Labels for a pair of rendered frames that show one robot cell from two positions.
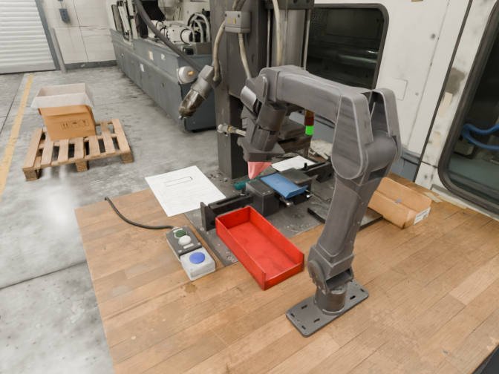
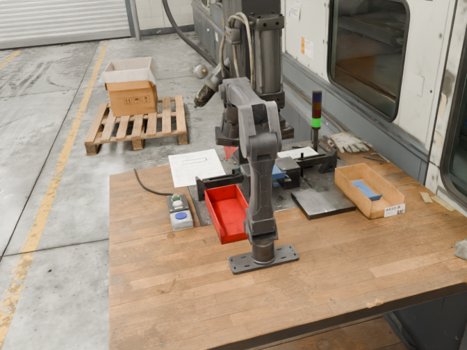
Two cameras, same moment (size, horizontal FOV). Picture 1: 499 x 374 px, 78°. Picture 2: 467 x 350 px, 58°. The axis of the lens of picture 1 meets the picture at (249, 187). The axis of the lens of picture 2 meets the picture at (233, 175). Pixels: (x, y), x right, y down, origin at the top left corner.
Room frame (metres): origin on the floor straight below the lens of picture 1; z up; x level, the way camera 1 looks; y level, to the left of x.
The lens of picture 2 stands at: (-0.46, -0.44, 1.70)
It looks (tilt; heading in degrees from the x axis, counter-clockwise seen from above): 28 degrees down; 20
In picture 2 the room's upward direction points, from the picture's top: 4 degrees counter-clockwise
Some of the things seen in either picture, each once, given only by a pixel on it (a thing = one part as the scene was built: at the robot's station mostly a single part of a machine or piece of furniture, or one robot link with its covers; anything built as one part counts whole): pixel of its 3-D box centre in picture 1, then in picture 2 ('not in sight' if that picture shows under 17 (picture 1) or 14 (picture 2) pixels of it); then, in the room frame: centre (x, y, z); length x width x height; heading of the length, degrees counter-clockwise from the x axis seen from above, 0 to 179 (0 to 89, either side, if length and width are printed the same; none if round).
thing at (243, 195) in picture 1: (232, 205); (223, 182); (0.79, 0.05, 0.95); 0.15 x 0.03 x 0.10; 122
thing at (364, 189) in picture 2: not in sight; (362, 189); (0.89, -0.43, 0.92); 0.15 x 0.07 x 0.03; 31
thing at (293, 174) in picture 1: (279, 181); (269, 167); (0.88, -0.10, 0.98); 0.20 x 0.10 x 0.01; 122
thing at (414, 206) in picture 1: (383, 196); (367, 189); (0.87, -0.45, 0.93); 0.25 x 0.13 x 0.08; 32
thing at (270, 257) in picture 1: (256, 243); (229, 212); (0.64, -0.02, 0.93); 0.25 x 0.12 x 0.06; 32
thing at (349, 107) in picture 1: (317, 113); (247, 113); (0.55, -0.12, 1.31); 0.30 x 0.09 x 0.12; 31
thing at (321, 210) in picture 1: (344, 213); (322, 201); (0.80, -0.30, 0.91); 0.17 x 0.16 x 0.02; 122
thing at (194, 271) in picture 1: (197, 266); (181, 223); (0.58, 0.13, 0.90); 0.07 x 0.07 x 0.06; 32
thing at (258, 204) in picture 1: (278, 192); (269, 177); (0.88, -0.10, 0.94); 0.20 x 0.10 x 0.07; 122
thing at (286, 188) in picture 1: (283, 182); (269, 167); (0.84, -0.11, 1.00); 0.15 x 0.07 x 0.03; 32
